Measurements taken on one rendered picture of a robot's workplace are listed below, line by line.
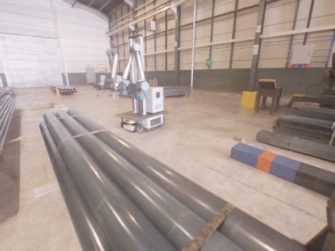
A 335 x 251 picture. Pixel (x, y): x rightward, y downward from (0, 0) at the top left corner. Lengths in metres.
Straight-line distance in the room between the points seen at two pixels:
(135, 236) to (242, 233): 0.37
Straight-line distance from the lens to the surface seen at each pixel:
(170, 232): 0.68
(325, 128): 3.07
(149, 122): 3.05
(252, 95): 5.96
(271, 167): 2.15
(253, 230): 0.71
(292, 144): 2.93
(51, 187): 1.95
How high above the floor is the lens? 1.07
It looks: 18 degrees down
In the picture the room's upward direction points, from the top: straight up
